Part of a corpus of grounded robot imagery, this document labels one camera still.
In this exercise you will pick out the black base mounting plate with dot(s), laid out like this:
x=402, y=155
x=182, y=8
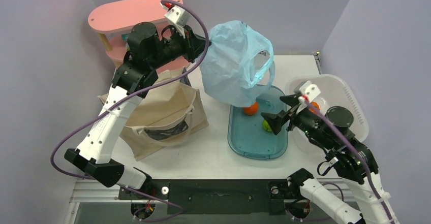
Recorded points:
x=222, y=196

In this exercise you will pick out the beige canvas tote bag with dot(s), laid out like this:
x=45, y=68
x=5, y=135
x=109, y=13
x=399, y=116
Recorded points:
x=165, y=118

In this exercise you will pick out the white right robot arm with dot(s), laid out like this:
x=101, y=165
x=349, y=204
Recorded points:
x=352, y=161

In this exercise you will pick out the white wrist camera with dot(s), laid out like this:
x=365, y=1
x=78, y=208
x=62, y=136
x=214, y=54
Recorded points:
x=307, y=93
x=176, y=16

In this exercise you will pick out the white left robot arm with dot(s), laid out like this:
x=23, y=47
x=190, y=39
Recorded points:
x=130, y=85

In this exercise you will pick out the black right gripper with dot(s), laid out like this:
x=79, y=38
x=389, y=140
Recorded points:
x=276, y=120

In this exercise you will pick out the green candy packet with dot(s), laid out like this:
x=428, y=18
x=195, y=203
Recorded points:
x=124, y=37

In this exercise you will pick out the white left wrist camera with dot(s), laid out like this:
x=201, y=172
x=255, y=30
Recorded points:
x=176, y=16

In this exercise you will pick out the light blue plastic grocery bag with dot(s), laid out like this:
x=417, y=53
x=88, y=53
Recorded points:
x=239, y=65

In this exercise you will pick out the small orange pumpkin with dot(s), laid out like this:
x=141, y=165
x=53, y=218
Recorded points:
x=315, y=108

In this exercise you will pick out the green round fruit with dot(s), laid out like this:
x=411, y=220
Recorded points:
x=266, y=126

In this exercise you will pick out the teal transparent plastic tub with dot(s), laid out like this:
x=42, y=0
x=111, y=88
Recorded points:
x=247, y=138

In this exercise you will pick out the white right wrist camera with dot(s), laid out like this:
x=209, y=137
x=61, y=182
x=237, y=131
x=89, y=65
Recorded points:
x=307, y=93

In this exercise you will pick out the pink three-tier shelf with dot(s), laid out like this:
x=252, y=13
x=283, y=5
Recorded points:
x=112, y=20

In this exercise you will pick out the white plastic basket tub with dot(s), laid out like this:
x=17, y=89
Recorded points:
x=335, y=92

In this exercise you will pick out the orange mandarin fruit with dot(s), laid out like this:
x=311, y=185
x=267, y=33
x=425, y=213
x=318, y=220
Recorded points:
x=251, y=110

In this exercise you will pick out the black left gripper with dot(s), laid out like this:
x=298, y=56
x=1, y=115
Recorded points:
x=193, y=44

